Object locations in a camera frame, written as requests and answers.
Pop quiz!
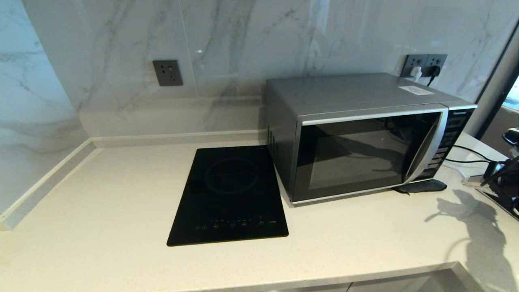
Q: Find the grey cabinet door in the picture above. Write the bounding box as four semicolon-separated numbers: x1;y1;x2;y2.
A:
348;268;469;292

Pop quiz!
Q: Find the black countertop appliance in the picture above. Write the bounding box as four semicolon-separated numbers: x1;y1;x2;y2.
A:
478;187;519;221

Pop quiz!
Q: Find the silver microwave oven body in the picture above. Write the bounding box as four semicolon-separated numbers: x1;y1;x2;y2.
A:
264;73;478;207

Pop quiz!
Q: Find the white paper sticker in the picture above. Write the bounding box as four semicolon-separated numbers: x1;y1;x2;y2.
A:
398;86;434;96

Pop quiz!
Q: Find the dark door frame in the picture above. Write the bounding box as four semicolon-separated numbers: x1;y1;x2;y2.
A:
474;18;519;140

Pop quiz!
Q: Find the grey single wall socket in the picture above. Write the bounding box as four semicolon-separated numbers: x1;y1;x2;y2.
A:
153;60;184;87

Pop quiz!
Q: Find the grey double wall socket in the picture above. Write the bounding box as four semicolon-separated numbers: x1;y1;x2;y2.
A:
400;54;448;78

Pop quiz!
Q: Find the black induction cooktop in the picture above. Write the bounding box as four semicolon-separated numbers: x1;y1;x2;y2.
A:
167;146;289;247

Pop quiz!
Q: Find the dark grey rubber mat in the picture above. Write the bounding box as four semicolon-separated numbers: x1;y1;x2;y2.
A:
392;179;447;194

